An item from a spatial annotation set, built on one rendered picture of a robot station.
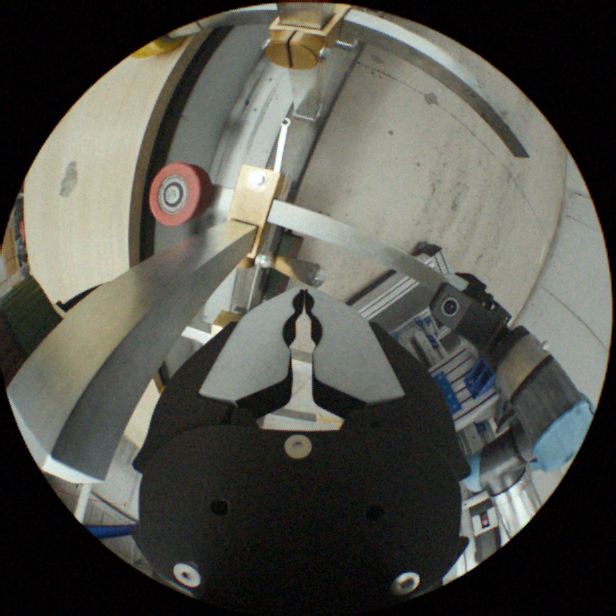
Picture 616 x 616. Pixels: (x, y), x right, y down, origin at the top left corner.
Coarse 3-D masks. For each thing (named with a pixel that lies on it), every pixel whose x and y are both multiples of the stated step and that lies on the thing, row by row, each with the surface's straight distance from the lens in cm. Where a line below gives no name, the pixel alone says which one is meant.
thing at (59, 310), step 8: (96, 288) 14; (80, 296) 14; (88, 296) 11; (0, 304) 12; (56, 304) 14; (64, 304) 14; (72, 304) 14; (80, 304) 10; (0, 312) 12; (56, 312) 11; (64, 312) 10; (8, 320) 11; (8, 328) 11; (16, 336) 10; (16, 344) 10; (24, 352) 10; (24, 360) 10
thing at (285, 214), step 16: (224, 192) 28; (224, 208) 28; (272, 208) 26; (288, 208) 26; (304, 208) 27; (288, 224) 26; (304, 224) 26; (320, 224) 26; (336, 224) 26; (336, 240) 26; (352, 240) 27; (368, 240) 27; (368, 256) 28; (384, 256) 29; (400, 256) 30; (400, 272) 30; (416, 272) 32; (432, 272) 33; (432, 288) 35
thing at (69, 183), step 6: (72, 162) 50; (66, 168) 50; (72, 168) 49; (66, 174) 51; (72, 174) 48; (66, 180) 48; (72, 180) 48; (66, 186) 52; (72, 186) 49; (60, 192) 53; (66, 192) 50
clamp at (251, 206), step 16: (240, 176) 26; (272, 176) 25; (240, 192) 26; (256, 192) 25; (272, 192) 25; (240, 208) 26; (256, 208) 25; (256, 224) 25; (256, 240) 26; (256, 256) 28
